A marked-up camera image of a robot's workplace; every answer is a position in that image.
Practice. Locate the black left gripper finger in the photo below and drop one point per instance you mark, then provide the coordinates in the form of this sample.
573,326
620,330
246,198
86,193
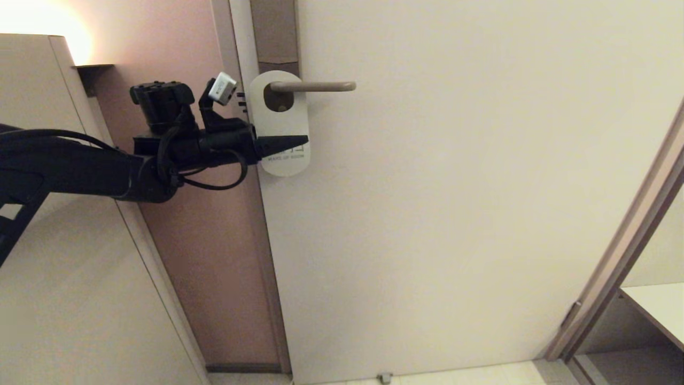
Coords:
278,145

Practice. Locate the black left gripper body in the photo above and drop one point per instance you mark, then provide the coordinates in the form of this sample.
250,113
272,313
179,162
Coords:
230,147

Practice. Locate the white door hanger sign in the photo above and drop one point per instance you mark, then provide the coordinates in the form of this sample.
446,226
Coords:
283,120

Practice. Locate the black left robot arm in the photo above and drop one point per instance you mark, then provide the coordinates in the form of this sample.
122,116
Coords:
69,166

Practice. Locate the brown door lock plate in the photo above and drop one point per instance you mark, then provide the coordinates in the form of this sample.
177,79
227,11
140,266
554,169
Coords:
275,32

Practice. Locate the white room door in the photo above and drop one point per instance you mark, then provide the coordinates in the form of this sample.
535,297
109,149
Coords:
454,187

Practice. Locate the grey floor door stop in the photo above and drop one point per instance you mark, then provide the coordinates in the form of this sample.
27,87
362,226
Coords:
384,378

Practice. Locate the dark skirting board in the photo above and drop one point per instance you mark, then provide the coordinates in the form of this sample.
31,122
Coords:
243,368

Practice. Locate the white shelf board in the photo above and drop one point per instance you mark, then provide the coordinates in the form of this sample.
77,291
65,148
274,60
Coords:
660,305

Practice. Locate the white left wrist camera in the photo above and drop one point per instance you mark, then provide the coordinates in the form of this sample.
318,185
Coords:
222,88

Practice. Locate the metal frame hinge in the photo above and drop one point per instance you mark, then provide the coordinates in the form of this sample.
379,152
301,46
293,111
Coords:
570,315

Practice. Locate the taupe side doorway frame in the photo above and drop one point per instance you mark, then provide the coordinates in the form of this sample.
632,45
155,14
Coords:
620,256

